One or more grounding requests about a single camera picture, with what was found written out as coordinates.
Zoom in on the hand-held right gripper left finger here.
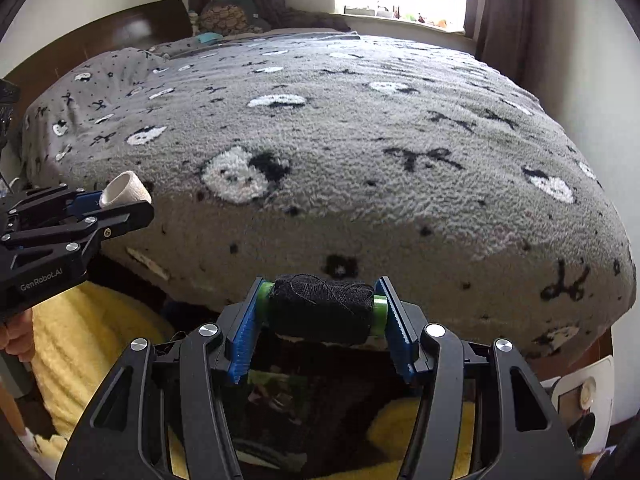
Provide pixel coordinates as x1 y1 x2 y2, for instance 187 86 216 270
55 277 273 480

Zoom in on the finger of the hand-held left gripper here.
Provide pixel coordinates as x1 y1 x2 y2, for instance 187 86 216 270
0 185 104 223
0 200 155 253

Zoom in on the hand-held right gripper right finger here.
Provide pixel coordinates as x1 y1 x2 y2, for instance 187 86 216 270
375 275 586 480

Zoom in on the white roll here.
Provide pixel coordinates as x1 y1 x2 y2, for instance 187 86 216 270
98 171 152 209

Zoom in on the black thread spool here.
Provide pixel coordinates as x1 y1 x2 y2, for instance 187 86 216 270
257 273 390 346

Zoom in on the person's left hand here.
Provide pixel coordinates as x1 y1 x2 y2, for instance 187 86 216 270
0 307 35 362

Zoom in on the yellow fluffy rug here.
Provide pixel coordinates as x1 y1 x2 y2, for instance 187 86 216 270
30 280 478 480

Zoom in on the grey printed blanket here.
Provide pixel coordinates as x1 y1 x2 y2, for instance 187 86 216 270
22 35 637 361

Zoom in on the brown wooden headboard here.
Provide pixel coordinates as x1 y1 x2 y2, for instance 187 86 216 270
0 0 193 111

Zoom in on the white plastic container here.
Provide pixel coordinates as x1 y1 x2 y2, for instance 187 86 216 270
550 355 616 427

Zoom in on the patterned plush cushion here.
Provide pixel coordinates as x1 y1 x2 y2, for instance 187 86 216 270
197 0 271 37

